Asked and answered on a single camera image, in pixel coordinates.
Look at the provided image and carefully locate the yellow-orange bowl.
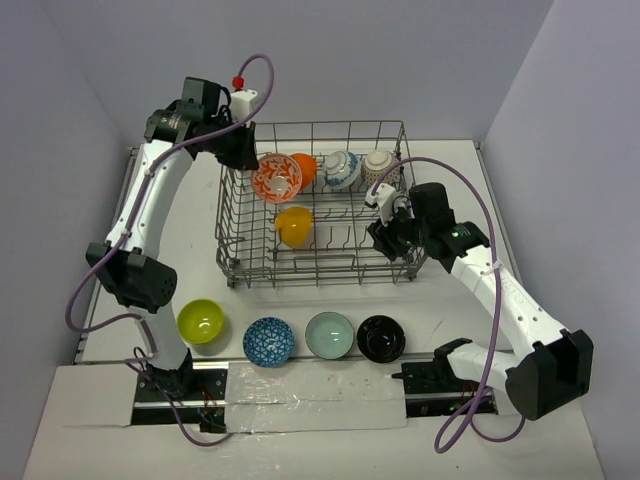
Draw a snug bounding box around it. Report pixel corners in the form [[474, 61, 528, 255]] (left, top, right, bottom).
[[274, 206, 312, 248]]

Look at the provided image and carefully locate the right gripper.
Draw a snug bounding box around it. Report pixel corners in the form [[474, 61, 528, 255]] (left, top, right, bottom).
[[368, 200, 430, 262]]

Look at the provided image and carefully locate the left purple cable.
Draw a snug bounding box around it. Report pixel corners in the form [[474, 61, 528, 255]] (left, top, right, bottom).
[[65, 53, 275, 446]]

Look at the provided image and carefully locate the orange white patterned bowl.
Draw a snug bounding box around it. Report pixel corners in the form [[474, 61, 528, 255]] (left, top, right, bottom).
[[250, 153, 303, 204]]

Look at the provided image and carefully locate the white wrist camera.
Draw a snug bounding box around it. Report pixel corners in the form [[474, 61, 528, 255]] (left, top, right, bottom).
[[229, 75, 260, 122], [365, 183, 406, 226]]

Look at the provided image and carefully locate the light teal bowl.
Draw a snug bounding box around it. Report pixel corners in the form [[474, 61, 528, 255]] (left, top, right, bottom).
[[305, 312, 355, 360]]

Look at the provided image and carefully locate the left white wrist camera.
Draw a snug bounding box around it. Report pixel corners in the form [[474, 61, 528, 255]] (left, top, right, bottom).
[[229, 75, 260, 122]]

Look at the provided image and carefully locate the blue triangle pattern bowl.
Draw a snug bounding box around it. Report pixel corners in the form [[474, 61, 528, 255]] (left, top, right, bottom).
[[242, 317, 295, 368]]

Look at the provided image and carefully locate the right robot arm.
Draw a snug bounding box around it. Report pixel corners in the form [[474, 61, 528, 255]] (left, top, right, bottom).
[[365, 182, 594, 420]]

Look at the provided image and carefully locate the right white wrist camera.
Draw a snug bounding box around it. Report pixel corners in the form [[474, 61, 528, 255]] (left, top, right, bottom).
[[365, 183, 406, 226]]

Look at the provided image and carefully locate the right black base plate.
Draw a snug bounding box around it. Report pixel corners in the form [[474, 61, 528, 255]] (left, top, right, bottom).
[[392, 358, 479, 418]]

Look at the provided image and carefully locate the lime green bowl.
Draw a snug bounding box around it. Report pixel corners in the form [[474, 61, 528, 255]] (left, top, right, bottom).
[[176, 299, 225, 345]]

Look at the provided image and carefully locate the orange bowl white inside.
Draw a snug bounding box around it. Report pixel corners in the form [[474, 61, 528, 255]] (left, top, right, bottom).
[[291, 153, 317, 191]]

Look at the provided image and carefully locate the blue floral bowl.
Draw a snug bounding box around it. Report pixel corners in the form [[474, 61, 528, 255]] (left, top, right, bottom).
[[322, 151, 361, 190]]

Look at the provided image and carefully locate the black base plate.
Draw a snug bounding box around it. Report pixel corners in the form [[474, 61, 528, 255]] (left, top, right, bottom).
[[131, 365, 228, 434], [392, 358, 479, 418]]

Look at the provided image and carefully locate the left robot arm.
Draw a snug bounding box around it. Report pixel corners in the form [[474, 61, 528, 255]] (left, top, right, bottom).
[[86, 77, 263, 399]]

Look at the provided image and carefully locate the black glossy bowl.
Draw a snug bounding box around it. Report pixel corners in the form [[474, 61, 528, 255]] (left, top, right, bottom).
[[356, 315, 406, 363]]

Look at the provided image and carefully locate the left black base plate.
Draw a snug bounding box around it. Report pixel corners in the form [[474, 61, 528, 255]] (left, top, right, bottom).
[[131, 365, 228, 434]]

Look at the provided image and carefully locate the grey patterned bowl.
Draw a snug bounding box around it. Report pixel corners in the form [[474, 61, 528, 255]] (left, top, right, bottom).
[[361, 149, 401, 188]]

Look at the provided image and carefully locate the grey wire dish rack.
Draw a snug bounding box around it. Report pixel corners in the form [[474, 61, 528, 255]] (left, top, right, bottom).
[[215, 120, 427, 288]]

